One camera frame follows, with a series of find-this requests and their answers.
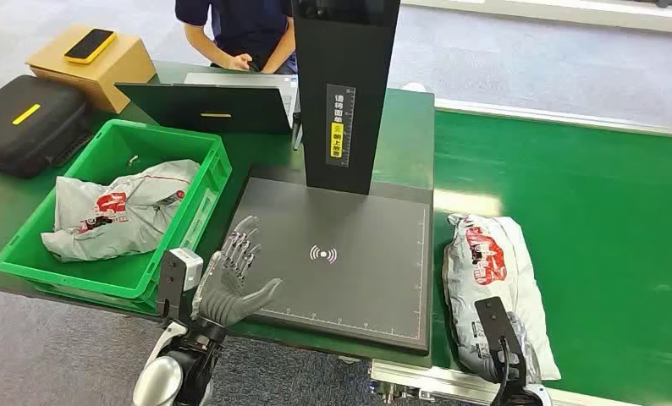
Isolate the green conveyor belt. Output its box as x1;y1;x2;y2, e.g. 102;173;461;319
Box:
430;109;672;406

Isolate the phone with yellow case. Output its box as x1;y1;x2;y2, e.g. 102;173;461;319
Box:
63;28;118;65

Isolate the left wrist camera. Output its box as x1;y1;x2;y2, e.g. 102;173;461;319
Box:
156;248;204;327

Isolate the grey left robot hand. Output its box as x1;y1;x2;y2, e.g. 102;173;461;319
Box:
191;215;284;330

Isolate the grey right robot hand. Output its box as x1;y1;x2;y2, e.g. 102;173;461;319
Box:
508;312;543;387

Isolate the person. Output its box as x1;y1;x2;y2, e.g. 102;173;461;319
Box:
174;0;299;75

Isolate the person's right hand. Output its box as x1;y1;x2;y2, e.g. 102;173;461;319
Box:
223;52;254;73

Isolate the crumpled grey package, red print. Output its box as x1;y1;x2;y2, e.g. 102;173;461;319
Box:
40;159;201;263

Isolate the black inbound scanner machine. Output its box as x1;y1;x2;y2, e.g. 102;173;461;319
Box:
223;0;435;355

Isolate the green plastic crate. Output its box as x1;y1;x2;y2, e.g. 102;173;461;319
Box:
0;118;234;316

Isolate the black laptop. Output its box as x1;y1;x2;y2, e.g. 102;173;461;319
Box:
115;71;300;135

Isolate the black case with yellow label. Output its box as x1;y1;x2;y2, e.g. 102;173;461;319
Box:
0;74;93;179

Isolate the cardboard box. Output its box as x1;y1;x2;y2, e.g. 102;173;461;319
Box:
25;23;157;115

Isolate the grey package with red print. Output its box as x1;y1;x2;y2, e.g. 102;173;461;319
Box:
442;212;563;385

